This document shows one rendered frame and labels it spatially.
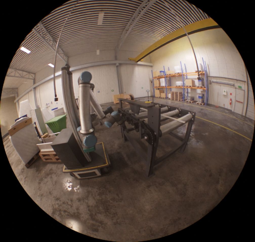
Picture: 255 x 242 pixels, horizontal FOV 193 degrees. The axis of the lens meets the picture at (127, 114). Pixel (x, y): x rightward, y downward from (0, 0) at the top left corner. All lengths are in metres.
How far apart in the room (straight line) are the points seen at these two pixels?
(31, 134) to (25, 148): 0.54
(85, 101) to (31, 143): 2.91
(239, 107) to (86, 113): 10.04
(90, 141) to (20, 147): 2.88
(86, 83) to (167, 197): 1.71
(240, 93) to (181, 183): 9.10
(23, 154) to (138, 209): 3.23
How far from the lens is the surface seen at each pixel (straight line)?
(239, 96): 9.64
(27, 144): 3.30
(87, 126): 0.74
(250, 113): 10.22
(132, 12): 8.40
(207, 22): 7.62
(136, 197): 1.33
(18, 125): 3.24
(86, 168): 1.37
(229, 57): 10.23
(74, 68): 11.86
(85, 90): 0.72
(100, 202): 1.42
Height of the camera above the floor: 1.31
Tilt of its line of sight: 17 degrees down
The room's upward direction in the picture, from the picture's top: 7 degrees counter-clockwise
